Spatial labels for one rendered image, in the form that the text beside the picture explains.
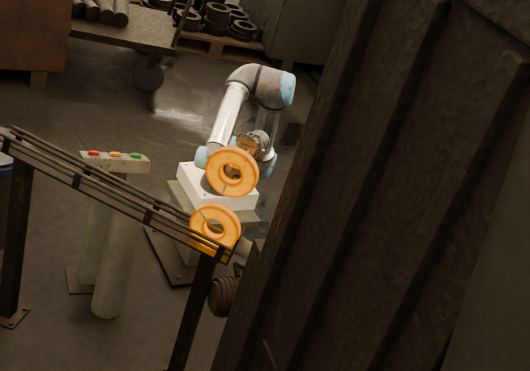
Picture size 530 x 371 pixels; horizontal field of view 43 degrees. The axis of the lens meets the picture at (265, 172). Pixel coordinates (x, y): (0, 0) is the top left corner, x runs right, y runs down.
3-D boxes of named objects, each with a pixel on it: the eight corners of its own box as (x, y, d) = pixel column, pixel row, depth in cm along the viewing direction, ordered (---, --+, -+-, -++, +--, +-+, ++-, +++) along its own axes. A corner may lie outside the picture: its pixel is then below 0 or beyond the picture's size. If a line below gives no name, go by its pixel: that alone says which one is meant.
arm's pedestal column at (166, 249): (143, 229, 312) (153, 182, 299) (221, 223, 332) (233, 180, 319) (171, 288, 284) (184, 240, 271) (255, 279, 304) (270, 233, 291)
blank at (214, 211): (209, 259, 211) (212, 252, 214) (248, 239, 204) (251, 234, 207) (179, 219, 207) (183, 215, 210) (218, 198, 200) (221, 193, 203)
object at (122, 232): (124, 319, 262) (149, 211, 237) (92, 320, 257) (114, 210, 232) (119, 297, 271) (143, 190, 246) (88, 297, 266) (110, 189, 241)
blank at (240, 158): (263, 166, 192) (266, 160, 195) (214, 141, 193) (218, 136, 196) (244, 207, 200) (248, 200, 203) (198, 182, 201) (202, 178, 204)
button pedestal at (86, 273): (124, 293, 274) (152, 165, 243) (61, 294, 264) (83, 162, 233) (117, 267, 286) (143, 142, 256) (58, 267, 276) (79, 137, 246)
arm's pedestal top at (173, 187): (165, 187, 299) (166, 180, 297) (229, 185, 315) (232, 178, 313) (190, 233, 276) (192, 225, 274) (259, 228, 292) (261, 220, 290)
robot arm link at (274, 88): (240, 157, 289) (262, 58, 249) (274, 166, 289) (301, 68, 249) (233, 178, 281) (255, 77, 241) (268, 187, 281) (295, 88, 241)
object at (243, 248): (257, 270, 207) (264, 256, 204) (231, 256, 207) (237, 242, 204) (263, 260, 212) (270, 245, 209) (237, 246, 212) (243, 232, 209)
